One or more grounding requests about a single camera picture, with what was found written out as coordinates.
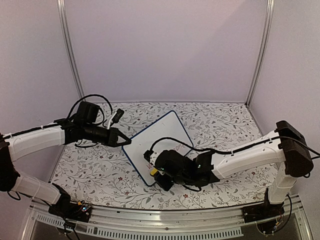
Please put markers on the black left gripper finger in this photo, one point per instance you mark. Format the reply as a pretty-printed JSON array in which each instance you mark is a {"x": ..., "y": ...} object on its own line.
[
  {"x": 124, "y": 143},
  {"x": 122, "y": 138}
]

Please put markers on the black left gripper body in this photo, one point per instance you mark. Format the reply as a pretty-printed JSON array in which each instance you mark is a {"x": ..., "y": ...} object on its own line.
[{"x": 113, "y": 131}]

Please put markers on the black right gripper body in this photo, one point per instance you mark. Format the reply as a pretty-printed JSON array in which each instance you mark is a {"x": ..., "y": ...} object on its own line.
[{"x": 165, "y": 185}]

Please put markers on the yellow whiteboard eraser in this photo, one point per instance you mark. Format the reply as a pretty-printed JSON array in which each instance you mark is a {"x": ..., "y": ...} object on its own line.
[{"x": 153, "y": 172}]

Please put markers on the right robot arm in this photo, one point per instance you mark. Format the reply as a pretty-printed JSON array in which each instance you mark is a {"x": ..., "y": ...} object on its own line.
[{"x": 284, "y": 145}]

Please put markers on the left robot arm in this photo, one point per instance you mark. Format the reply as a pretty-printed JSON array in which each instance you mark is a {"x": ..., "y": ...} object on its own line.
[{"x": 85, "y": 121}]

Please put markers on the floral tablecloth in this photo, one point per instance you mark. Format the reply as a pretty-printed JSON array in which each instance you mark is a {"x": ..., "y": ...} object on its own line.
[{"x": 104, "y": 176}]

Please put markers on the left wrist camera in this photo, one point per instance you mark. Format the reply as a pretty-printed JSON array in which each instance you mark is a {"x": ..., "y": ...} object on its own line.
[{"x": 114, "y": 119}]

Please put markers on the aluminium front rail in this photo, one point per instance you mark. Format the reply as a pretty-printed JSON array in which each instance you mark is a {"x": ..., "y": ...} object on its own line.
[{"x": 223, "y": 223}]

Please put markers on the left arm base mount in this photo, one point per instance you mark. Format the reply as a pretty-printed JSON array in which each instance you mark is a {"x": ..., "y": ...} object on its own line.
[{"x": 79, "y": 211}]

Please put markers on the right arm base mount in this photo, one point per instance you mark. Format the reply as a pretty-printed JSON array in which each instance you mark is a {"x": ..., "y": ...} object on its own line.
[{"x": 262, "y": 211}]

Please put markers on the left metal frame post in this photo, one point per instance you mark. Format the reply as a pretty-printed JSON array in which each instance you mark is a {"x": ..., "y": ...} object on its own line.
[{"x": 68, "y": 46}]

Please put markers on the metal frame post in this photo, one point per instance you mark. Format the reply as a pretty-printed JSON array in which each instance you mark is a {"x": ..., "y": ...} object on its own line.
[
  {"x": 262, "y": 51},
  {"x": 68, "y": 46}
]

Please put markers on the right metal frame post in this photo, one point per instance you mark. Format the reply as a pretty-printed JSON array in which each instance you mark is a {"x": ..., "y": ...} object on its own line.
[{"x": 262, "y": 51}]

